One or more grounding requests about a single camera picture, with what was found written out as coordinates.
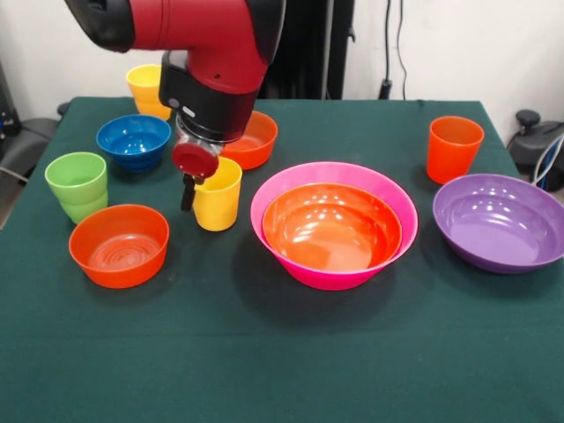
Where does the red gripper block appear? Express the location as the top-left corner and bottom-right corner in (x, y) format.
(171, 142), (220, 212)

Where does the yellow plastic cup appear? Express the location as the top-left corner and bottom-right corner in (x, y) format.
(125, 63), (173, 122)
(192, 157), (244, 232)

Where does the large orange plastic bowl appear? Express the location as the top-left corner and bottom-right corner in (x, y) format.
(261, 182), (404, 273)

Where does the large pink plastic bowl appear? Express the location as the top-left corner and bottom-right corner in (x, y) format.
(249, 160), (419, 292)

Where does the blue plastic bowl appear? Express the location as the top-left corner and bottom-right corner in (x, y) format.
(95, 114), (173, 174)

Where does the small orange plastic bowl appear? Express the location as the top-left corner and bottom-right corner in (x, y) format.
(219, 109), (279, 171)
(68, 204), (171, 290)

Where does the green plastic cup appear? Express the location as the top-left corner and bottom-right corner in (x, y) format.
(44, 152), (109, 225)

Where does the black chair base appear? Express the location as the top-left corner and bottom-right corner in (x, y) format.
(506, 108), (564, 186)
(0, 116), (58, 177)

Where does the dark green table cloth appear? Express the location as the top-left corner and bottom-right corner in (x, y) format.
(0, 96), (564, 423)

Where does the black column stand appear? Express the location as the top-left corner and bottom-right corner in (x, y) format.
(281, 0), (357, 100)

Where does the orange plastic cup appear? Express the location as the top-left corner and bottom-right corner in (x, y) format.
(426, 115), (486, 186)

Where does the purple plastic bowl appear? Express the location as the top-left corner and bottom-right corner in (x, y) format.
(432, 173), (564, 275)

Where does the black hanging wall cable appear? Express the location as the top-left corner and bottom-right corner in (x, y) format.
(380, 0), (409, 101)

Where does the tangle of floor cables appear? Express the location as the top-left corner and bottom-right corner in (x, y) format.
(533, 134), (564, 191)

